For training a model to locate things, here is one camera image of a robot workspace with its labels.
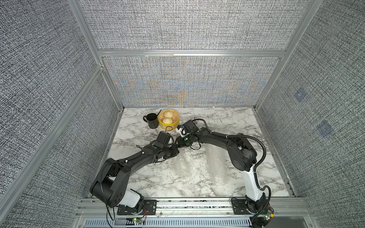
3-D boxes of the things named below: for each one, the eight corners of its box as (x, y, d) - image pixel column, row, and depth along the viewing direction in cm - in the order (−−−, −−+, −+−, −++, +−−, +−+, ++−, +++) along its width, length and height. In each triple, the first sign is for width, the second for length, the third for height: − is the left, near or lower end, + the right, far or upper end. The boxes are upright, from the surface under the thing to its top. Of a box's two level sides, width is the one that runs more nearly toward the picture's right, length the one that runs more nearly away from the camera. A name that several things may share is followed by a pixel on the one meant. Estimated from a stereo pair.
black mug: (143, 128, 108) (141, 120, 101) (145, 121, 112) (143, 113, 105) (158, 128, 108) (156, 120, 101) (159, 121, 112) (157, 113, 105)
